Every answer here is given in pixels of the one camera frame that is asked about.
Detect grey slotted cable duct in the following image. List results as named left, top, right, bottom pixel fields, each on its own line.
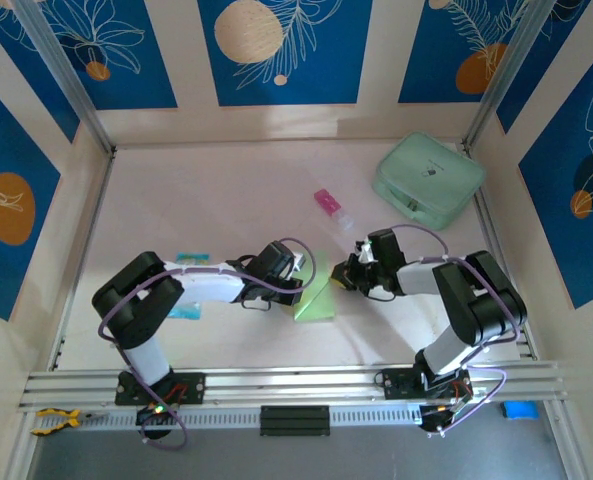
left=78, top=403, right=425, bottom=432

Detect light green paper sheet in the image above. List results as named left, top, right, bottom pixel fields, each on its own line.
left=293, top=249, right=337, bottom=322

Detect black controller board with wires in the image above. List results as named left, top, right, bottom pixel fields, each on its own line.
left=135, top=399, right=180, bottom=427
left=419, top=382, right=475, bottom=432

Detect aluminium corner post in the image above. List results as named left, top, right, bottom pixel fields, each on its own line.
left=11, top=0, right=118, bottom=155
left=463, top=0, right=563, bottom=149

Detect yellow handled pliers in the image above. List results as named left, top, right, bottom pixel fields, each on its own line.
left=30, top=408, right=110, bottom=435

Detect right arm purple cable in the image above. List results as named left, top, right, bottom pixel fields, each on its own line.
left=390, top=224, right=527, bottom=435

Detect mint green zip pouch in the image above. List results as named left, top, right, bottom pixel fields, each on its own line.
left=372, top=132, right=487, bottom=232

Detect pink capped clear tube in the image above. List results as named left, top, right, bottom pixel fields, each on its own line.
left=313, top=188, right=353, bottom=231

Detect blue wet wipes packet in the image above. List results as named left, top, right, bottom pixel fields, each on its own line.
left=168, top=252, right=211, bottom=321

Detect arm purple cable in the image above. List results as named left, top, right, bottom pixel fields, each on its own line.
left=390, top=224, right=527, bottom=435
left=98, top=237, right=320, bottom=449

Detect black plastic block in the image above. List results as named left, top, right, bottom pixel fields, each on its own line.
left=259, top=405, right=331, bottom=437

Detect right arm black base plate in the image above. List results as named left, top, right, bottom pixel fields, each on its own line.
left=381, top=368, right=473, bottom=401

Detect blue sponge block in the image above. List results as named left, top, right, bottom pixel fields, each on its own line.
left=500, top=400, right=540, bottom=421

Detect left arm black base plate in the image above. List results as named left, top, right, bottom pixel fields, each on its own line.
left=114, top=372, right=207, bottom=406

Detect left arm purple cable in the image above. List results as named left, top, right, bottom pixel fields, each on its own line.
left=98, top=237, right=320, bottom=449

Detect aluminium rail frame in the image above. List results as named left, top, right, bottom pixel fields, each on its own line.
left=18, top=360, right=570, bottom=415

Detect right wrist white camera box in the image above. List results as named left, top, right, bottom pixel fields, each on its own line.
left=354, top=239, right=380, bottom=265

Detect aluminium side rail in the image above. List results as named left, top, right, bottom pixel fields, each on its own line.
left=463, top=142, right=536, bottom=360
left=48, top=149, right=116, bottom=372

